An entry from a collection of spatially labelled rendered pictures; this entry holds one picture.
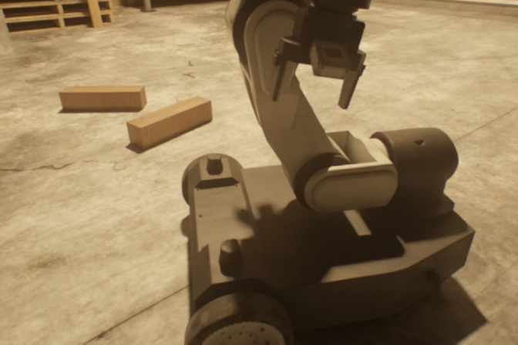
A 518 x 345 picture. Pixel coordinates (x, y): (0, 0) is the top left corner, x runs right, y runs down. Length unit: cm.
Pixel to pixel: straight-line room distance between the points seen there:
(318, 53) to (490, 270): 85
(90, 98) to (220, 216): 136
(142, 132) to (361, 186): 103
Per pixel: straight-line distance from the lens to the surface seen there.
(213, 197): 97
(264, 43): 65
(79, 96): 215
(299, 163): 81
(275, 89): 54
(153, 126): 165
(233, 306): 71
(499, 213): 142
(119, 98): 208
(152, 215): 126
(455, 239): 97
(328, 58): 48
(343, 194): 83
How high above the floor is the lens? 75
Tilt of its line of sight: 28 degrees down
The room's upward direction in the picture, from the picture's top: 1 degrees counter-clockwise
